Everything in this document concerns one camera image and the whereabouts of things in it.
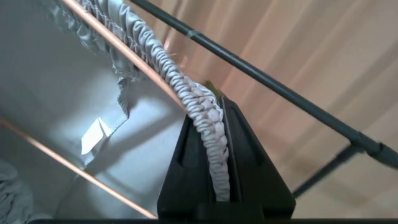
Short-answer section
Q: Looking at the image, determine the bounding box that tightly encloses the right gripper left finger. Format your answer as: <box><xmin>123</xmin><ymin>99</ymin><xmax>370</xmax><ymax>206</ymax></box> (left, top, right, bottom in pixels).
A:
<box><xmin>156</xmin><ymin>113</ymin><xmax>219</xmax><ymax>219</ymax></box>

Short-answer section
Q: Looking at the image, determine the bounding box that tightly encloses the pink clothes hanger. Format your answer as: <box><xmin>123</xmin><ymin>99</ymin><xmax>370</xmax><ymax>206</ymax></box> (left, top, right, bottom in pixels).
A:
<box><xmin>0</xmin><ymin>0</ymin><xmax>188</xmax><ymax>220</ymax></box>

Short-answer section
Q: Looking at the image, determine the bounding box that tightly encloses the beige curtain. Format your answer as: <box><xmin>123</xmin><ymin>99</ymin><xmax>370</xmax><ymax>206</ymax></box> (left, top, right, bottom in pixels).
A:
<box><xmin>124</xmin><ymin>0</ymin><xmax>398</xmax><ymax>218</ymax></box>

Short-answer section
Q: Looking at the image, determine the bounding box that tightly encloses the black clothes rack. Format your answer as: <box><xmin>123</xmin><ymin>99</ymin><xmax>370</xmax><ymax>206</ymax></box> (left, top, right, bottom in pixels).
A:
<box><xmin>129</xmin><ymin>0</ymin><xmax>398</xmax><ymax>199</ymax></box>

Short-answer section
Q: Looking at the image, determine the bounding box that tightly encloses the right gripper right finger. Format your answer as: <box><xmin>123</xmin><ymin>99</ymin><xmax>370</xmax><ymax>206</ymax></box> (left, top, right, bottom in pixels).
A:
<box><xmin>220</xmin><ymin>96</ymin><xmax>297</xmax><ymax>219</ymax></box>

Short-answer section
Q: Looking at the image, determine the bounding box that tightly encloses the pale grey garment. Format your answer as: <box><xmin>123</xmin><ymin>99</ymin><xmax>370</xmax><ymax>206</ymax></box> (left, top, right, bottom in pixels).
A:
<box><xmin>0</xmin><ymin>0</ymin><xmax>231</xmax><ymax>220</ymax></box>

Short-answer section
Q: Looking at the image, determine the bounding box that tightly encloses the green sleeveless shirt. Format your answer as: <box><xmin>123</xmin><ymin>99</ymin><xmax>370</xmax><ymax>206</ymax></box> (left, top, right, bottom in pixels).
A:
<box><xmin>203</xmin><ymin>80</ymin><xmax>225</xmax><ymax>99</ymax></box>

